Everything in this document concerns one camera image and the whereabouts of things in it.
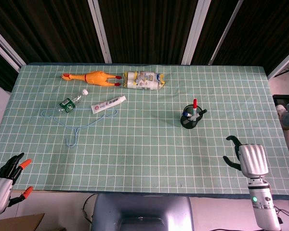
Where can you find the grey robot torso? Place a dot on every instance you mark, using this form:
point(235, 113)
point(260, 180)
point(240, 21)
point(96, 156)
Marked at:
point(142, 213)

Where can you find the clear bottle green label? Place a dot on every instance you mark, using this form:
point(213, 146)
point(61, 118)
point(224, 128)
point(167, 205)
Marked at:
point(69, 103)

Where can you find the white plastic wrapped pack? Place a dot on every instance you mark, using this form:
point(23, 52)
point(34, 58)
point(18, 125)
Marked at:
point(143, 80)

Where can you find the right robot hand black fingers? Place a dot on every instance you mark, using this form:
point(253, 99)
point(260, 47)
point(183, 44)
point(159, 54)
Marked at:
point(253, 160)

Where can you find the white toothpaste tube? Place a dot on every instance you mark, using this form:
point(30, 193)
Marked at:
point(107, 104)

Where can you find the yellow rubber chicken toy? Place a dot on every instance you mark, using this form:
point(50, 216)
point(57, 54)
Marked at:
point(95, 77)

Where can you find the green grid tablecloth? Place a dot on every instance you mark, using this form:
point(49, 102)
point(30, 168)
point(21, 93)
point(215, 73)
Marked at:
point(144, 134)

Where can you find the red cap marker pen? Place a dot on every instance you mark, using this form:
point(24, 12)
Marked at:
point(195, 106)

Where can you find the black box on floor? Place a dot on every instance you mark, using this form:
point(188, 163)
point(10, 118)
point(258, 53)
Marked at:
point(285, 99)

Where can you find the white shoe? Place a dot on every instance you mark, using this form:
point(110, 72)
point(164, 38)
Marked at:
point(281, 113)

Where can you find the black mesh pen holder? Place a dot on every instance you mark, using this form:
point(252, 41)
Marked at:
point(190, 124)

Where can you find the white window frame bar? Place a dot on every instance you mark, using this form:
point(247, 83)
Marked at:
point(195, 31)
point(4, 45)
point(283, 62)
point(100, 31)
point(225, 31)

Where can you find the brown cardboard box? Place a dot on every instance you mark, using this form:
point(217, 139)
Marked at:
point(21, 222)

